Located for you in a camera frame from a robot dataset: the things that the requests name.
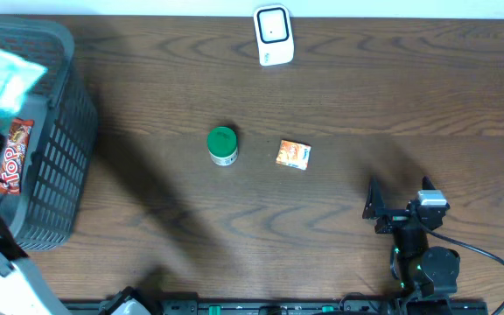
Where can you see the red Top snack bar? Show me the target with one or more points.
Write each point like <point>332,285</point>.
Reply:
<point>14,155</point>

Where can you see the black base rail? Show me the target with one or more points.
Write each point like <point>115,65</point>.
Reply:
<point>133,301</point>

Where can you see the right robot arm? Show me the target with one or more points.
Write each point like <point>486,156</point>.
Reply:
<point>428,275</point>

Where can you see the orange Kleenex tissue pack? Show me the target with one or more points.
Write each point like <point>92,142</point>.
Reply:
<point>292,154</point>

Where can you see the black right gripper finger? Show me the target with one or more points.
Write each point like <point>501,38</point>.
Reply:
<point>375,206</point>
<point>427,184</point>

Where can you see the green lid jar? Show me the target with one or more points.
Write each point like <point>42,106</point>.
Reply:
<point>222,145</point>

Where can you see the white barcode scanner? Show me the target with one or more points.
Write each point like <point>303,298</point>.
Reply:
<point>274,35</point>

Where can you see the teal wet wipes pack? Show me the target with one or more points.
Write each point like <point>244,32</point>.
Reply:
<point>17,77</point>

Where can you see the grey plastic basket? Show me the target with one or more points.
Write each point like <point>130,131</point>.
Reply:
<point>62,138</point>

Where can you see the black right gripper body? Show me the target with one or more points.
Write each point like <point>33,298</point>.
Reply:
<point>409,243</point>

